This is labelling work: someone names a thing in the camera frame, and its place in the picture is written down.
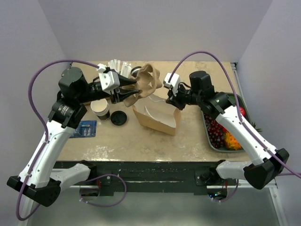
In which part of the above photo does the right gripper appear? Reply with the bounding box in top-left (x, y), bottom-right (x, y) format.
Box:
top-left (166, 82), bottom-right (203, 111)

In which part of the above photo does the black paper coffee cup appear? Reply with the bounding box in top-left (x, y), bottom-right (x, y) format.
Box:
top-left (130, 66), bottom-right (141, 78)

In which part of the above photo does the cardboard cup carrier top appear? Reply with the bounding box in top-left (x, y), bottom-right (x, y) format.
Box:
top-left (123, 63), bottom-right (162, 107)

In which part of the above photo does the brown paper takeout bag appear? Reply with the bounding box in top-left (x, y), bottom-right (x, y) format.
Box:
top-left (133, 94), bottom-right (181, 136)

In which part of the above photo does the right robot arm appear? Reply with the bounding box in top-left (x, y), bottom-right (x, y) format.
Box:
top-left (163, 71), bottom-right (289, 190)

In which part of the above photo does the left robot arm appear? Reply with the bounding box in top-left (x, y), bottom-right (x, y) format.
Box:
top-left (7, 67), bottom-right (138, 207)

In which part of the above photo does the blue battery blister pack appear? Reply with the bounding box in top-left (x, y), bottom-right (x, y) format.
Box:
top-left (70, 121), bottom-right (97, 138)

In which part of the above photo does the stack of paper cups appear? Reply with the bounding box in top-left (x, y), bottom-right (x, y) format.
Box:
top-left (90, 99), bottom-right (110, 121)

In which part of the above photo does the dark red grapes bunch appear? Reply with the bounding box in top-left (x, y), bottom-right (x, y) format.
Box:
top-left (204, 114), bottom-right (225, 149)

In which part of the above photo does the grey fruit tray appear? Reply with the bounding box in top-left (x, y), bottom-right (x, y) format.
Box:
top-left (201, 95), bottom-right (251, 153)

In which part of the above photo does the green pineapple crown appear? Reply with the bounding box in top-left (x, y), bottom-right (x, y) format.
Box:
top-left (250, 122), bottom-right (262, 133)

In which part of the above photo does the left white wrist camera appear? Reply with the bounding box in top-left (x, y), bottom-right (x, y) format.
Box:
top-left (97, 64), bottom-right (120, 94)

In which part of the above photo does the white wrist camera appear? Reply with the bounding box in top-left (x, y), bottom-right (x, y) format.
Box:
top-left (97, 64), bottom-right (120, 94)
top-left (163, 73), bottom-right (181, 96)

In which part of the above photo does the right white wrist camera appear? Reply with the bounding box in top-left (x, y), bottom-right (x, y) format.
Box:
top-left (163, 73), bottom-right (181, 96)

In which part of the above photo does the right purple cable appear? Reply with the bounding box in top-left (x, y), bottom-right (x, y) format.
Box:
top-left (170, 50), bottom-right (301, 203)

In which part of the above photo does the purple cable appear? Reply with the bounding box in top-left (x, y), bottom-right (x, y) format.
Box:
top-left (170, 50), bottom-right (301, 203)
top-left (15, 59), bottom-right (127, 221)

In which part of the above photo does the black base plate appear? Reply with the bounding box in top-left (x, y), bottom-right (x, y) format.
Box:
top-left (70, 161), bottom-right (238, 197)

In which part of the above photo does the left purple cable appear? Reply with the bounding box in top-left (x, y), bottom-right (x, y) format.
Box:
top-left (15, 59), bottom-right (127, 221)

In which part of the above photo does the aluminium rail frame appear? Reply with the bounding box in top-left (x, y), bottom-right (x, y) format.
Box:
top-left (17, 153), bottom-right (289, 226)

